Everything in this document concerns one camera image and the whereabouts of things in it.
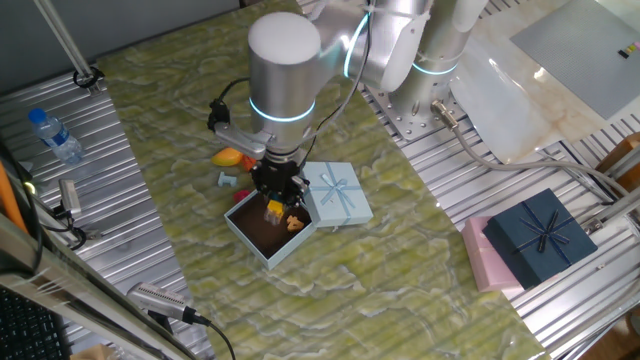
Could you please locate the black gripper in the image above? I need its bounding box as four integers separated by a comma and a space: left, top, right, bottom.
249, 157, 311, 209

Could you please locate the light blue gift box lid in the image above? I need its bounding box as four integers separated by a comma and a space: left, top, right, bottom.
298, 160, 375, 229

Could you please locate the light blue gift box base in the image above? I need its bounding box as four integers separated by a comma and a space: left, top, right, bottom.
223, 188, 318, 271

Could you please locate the yellow orange toy mango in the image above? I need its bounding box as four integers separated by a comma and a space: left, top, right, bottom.
210, 146, 245, 168

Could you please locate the dark blue gift box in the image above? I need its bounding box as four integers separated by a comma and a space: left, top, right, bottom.
482, 187, 599, 290

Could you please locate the brown wooden box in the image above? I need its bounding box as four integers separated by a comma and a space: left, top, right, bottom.
594, 132, 640, 197

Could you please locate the green marble pattern mat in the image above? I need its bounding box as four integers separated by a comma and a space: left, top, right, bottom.
97, 0, 551, 360

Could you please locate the silver robot mounting plate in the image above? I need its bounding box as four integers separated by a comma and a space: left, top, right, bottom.
361, 84, 471, 142

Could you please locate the white ridged device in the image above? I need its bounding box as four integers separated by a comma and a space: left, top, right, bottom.
126, 281, 194, 321

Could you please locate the pink flat object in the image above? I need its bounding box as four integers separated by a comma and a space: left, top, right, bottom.
460, 215, 526, 294

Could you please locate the clear plastic water bottle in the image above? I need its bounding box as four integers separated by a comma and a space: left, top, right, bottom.
27, 107, 85, 166

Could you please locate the beige flat sheet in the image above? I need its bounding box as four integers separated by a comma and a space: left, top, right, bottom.
447, 0, 640, 165

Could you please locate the silver tripod pole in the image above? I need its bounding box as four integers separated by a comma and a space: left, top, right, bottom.
32, 0, 104, 97

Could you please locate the orange pole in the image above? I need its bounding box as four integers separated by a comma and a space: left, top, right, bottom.
0, 159, 29, 234

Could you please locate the black keyboard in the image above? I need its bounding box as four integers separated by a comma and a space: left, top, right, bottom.
0, 287, 72, 360

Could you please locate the grey studded baseplate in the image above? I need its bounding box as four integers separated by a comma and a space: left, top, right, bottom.
510, 0, 640, 120

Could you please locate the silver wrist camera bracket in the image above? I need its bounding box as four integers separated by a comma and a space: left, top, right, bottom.
213, 122, 269, 161

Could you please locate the black cable clip bundle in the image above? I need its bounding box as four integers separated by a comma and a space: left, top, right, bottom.
207, 76, 251, 134

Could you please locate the black cable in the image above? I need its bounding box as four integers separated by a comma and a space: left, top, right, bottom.
297, 0, 376, 169
191, 310, 238, 360
0, 142, 45, 274

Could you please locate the grey cable with metal plug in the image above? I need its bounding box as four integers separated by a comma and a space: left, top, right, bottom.
430, 99, 632, 199

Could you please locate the aluminium frame bar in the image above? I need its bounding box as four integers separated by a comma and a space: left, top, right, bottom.
0, 164, 201, 360

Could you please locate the silver aluminium rail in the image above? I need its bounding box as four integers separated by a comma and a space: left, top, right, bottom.
582, 147, 640, 236

